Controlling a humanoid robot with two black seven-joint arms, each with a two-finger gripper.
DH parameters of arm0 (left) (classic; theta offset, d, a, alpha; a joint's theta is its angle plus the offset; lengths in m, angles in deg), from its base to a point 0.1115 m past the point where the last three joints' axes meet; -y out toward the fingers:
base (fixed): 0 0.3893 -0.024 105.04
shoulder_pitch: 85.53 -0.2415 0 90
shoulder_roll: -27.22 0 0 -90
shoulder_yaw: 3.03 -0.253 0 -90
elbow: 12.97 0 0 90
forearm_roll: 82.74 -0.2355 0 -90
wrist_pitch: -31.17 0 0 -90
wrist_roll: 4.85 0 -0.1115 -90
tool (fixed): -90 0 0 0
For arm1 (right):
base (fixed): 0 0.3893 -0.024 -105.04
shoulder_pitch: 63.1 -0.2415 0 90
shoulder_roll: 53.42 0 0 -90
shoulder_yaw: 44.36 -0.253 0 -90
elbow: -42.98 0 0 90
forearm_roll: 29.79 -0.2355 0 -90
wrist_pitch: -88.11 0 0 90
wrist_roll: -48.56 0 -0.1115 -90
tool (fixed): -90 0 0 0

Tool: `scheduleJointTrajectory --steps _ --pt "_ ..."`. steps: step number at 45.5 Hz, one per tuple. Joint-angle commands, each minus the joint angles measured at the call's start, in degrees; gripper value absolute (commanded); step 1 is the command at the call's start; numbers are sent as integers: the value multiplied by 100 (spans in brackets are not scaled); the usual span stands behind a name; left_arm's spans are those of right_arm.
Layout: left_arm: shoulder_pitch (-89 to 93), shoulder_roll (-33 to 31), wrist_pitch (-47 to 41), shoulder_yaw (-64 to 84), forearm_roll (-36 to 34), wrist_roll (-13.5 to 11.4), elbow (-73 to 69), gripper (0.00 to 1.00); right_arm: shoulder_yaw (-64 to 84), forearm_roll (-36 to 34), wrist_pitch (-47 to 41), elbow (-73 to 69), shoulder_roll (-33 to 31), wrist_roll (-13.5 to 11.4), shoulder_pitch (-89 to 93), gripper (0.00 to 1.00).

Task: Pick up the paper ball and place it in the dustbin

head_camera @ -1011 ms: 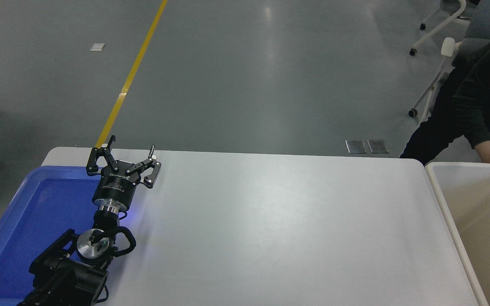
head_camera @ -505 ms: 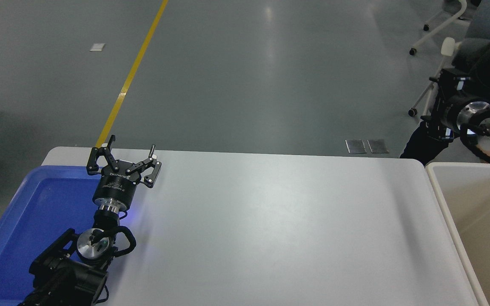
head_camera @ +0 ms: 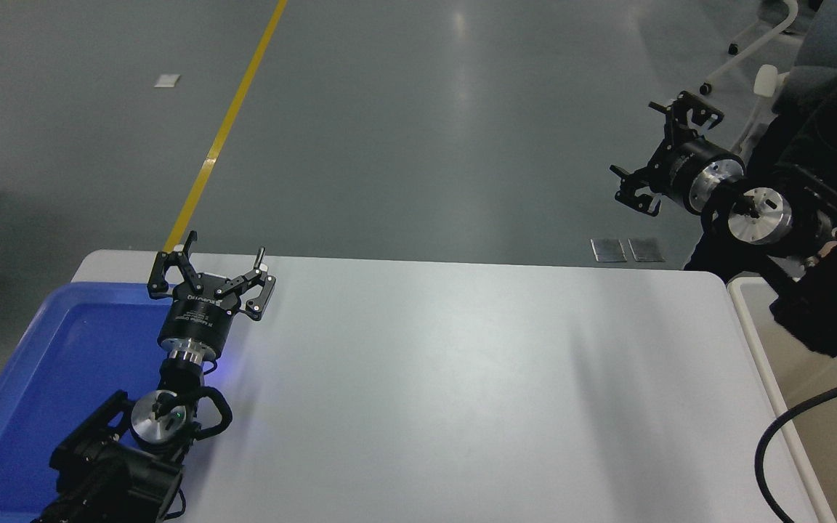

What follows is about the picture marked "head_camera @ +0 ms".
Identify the blue plastic tray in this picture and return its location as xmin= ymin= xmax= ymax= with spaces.
xmin=0 ymin=282 xmax=241 ymax=523

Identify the white frame wheeled chair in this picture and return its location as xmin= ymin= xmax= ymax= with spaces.
xmin=700 ymin=0 xmax=822 ymax=96

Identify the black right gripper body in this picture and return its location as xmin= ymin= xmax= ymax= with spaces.
xmin=649 ymin=138 xmax=726 ymax=214

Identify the yellow floor tape line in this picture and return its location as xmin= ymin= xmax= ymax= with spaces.
xmin=163 ymin=0 xmax=288 ymax=254

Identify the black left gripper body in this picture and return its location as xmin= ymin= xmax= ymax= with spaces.
xmin=157 ymin=274 xmax=242 ymax=357

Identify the large pale bin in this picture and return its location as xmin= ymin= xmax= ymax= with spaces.
xmin=727 ymin=276 xmax=837 ymax=523

